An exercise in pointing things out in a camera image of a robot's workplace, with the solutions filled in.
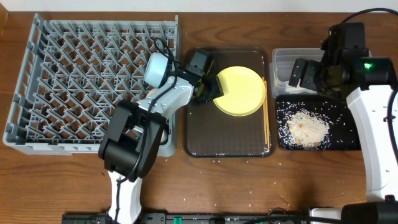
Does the wooden chopstick left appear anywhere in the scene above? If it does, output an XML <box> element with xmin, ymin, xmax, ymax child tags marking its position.
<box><xmin>262</xmin><ymin>77</ymin><xmax>270</xmax><ymax>147</ymax></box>

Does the white crumpled napkin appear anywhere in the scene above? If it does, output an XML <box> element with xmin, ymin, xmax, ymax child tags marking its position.
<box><xmin>284</xmin><ymin>82</ymin><xmax>316</xmax><ymax>94</ymax></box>

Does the yellow round plate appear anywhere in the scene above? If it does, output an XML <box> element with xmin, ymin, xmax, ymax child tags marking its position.
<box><xmin>213</xmin><ymin>66</ymin><xmax>266</xmax><ymax>116</ymax></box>

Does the small white cup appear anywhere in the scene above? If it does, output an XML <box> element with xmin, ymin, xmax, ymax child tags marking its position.
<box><xmin>160</xmin><ymin>128</ymin><xmax>169</xmax><ymax>145</ymax></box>

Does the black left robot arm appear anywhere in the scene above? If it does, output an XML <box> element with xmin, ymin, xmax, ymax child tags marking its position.
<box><xmin>98</xmin><ymin>49</ymin><xmax>223</xmax><ymax>223</ymax></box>

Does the brown serving tray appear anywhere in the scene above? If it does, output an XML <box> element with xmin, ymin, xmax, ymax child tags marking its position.
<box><xmin>183</xmin><ymin>46</ymin><xmax>277</xmax><ymax>158</ymax></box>

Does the black waste tray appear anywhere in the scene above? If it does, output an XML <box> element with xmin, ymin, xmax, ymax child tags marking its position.
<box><xmin>276</xmin><ymin>95</ymin><xmax>361</xmax><ymax>151</ymax></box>

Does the clear plastic waste bin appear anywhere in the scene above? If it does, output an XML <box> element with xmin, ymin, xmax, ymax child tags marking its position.
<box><xmin>269</xmin><ymin>48</ymin><xmax>324</xmax><ymax>98</ymax></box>

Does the grey plastic dish rack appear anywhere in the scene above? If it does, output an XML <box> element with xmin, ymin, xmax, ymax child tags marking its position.
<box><xmin>2</xmin><ymin>15</ymin><xmax>180</xmax><ymax>155</ymax></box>

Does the wooden chopstick right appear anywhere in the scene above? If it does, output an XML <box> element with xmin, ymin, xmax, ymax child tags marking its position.
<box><xmin>263</xmin><ymin>80</ymin><xmax>271</xmax><ymax>149</ymax></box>

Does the light blue bowl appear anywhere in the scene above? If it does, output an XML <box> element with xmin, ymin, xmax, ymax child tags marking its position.
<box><xmin>144</xmin><ymin>52</ymin><xmax>169</xmax><ymax>88</ymax></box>

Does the pile of rice scraps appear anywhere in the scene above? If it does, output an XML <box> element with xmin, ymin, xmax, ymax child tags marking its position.
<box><xmin>276</xmin><ymin>101</ymin><xmax>345</xmax><ymax>150</ymax></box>

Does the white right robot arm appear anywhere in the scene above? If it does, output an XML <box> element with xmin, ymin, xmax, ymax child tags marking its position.
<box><xmin>289</xmin><ymin>22</ymin><xmax>397</xmax><ymax>223</ymax></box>

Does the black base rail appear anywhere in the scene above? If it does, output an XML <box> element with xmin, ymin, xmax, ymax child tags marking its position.
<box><xmin>61</xmin><ymin>213</ymin><xmax>341</xmax><ymax>224</ymax></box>

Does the wooden chopstick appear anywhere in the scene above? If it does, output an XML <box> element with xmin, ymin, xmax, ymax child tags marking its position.
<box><xmin>263</xmin><ymin>80</ymin><xmax>271</xmax><ymax>149</ymax></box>
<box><xmin>262</xmin><ymin>77</ymin><xmax>270</xmax><ymax>147</ymax></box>

